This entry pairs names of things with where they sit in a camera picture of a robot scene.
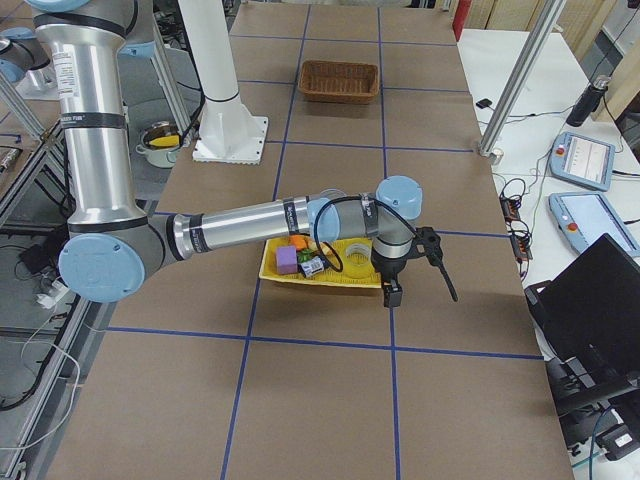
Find teach pendant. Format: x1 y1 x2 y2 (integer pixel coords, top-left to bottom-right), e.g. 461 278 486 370
549 132 616 192
548 192 639 258

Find green toy leaf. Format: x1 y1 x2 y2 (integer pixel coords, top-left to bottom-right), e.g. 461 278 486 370
297 249 313 263

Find orange toy carrot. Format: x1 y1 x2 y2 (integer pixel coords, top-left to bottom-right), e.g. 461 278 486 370
289 235 308 251

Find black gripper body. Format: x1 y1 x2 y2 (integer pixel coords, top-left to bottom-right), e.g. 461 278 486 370
371 252 405 288

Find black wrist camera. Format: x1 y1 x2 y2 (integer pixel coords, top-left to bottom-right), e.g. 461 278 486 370
415 227 443 267

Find black power adapter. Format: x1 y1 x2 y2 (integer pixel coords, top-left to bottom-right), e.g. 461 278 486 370
18 244 50 274

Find purple foam block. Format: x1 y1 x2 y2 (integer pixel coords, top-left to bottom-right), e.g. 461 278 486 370
275 245 298 275

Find black orange circuit board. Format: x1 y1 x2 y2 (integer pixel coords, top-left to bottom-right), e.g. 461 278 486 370
499 195 532 263

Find white enamel pot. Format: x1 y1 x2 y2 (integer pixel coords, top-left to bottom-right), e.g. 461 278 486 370
135 121 181 169

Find brown wicker basket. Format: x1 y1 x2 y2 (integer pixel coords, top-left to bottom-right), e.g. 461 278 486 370
298 60 380 104

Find black laptop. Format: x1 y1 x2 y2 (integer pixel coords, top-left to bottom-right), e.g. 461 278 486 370
525 234 639 423

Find yellow clear tape roll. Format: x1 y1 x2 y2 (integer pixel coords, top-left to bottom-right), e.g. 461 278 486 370
342 239 375 279

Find black water bottle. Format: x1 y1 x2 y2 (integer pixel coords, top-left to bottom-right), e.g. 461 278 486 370
566 75 611 127

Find toy croissant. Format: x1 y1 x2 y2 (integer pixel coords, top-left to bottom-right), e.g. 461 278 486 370
306 237 332 256

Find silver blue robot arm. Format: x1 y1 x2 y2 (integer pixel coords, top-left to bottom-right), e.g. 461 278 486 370
31 1 437 307

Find near teach pendant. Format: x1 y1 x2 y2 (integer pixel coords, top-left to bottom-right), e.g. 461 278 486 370
548 192 639 258

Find yellow woven basket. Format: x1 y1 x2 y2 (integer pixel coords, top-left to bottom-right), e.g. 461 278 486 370
259 237 381 289

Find aluminium side frame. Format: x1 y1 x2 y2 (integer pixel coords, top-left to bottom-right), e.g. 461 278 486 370
1 81 114 479

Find aluminium frame post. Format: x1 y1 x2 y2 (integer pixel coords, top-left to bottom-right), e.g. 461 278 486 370
477 0 566 166

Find far teach pendant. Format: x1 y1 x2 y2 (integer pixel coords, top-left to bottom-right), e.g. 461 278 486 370
549 132 616 192

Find white central pedestal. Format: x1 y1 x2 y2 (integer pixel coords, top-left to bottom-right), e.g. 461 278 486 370
179 0 268 165

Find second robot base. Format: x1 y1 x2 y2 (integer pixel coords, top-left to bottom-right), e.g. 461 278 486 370
1 27 58 101

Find dark blue labelled can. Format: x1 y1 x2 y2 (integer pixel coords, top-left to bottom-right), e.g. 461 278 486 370
299 256 329 278

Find white loose cable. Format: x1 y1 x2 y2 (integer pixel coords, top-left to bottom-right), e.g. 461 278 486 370
19 299 83 441

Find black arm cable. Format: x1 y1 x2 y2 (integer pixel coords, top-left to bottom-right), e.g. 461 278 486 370
312 196 459 302

